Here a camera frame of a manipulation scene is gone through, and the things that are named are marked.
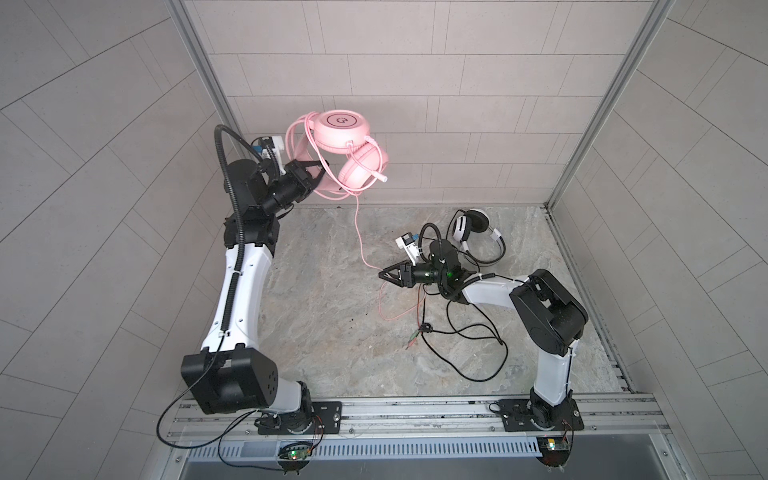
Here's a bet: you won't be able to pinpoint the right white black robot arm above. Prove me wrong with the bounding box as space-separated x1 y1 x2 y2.
378 240 588 432

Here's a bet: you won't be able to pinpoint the pink headphones with cable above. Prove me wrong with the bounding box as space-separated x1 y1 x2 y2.
284 109 421 322

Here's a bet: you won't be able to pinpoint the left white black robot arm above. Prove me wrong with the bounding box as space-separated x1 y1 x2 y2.
180 125 323 434

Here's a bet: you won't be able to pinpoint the left green circuit board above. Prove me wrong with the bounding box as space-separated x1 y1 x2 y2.
278 442 313 462

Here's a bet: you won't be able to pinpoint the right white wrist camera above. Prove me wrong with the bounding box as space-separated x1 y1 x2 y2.
396 232 422 265

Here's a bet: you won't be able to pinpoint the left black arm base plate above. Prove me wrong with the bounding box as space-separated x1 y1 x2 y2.
254 401 342 435

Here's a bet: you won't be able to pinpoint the aluminium mounting rail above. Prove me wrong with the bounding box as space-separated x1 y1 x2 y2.
167 393 670 443

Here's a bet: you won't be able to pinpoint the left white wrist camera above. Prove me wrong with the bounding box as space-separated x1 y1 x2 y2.
250 136 285 175

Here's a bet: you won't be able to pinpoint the white vented cable duct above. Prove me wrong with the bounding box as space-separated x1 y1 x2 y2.
189 437 541 463

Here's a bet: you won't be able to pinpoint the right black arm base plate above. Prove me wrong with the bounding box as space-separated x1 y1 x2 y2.
489 397 585 432

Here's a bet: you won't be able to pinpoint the left black loose cable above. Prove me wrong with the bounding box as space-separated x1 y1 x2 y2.
155 359 283 472

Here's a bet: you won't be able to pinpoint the black white headphones with cable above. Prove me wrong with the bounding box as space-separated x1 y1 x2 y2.
404 208 510 383

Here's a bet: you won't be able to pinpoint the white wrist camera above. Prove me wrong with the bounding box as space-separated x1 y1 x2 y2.
250 136 285 175
396 232 422 265

